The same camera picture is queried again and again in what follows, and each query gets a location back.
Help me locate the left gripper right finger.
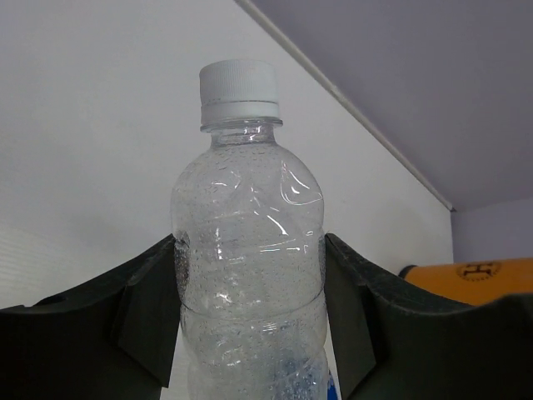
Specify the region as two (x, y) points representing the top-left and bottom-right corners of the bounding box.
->
(325, 234), (532, 399)

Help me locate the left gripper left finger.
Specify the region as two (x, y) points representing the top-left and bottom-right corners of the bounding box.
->
(1, 236), (181, 399)

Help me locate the clear bottle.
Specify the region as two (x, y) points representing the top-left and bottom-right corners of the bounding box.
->
(171, 60), (330, 399)

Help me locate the orange bin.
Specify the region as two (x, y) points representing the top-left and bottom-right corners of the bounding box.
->
(399, 258), (532, 306)

